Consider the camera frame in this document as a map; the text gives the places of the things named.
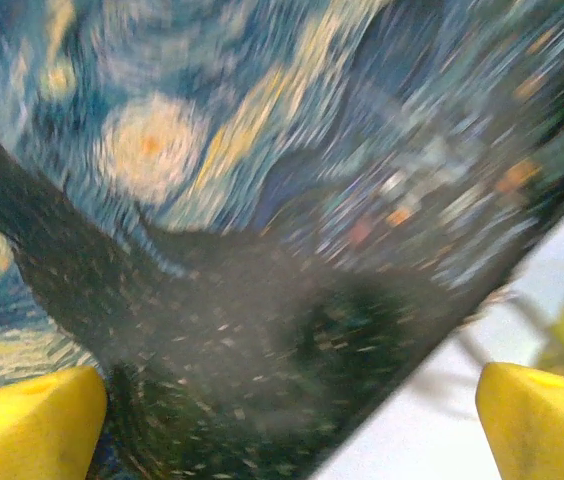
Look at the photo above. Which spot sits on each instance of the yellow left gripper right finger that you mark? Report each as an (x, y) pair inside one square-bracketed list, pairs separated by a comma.
[(542, 425)]

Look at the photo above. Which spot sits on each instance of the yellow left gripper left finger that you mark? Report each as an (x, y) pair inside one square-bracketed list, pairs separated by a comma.
[(27, 425)]

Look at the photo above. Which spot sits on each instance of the starry night print box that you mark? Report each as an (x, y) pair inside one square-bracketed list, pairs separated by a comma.
[(262, 200)]

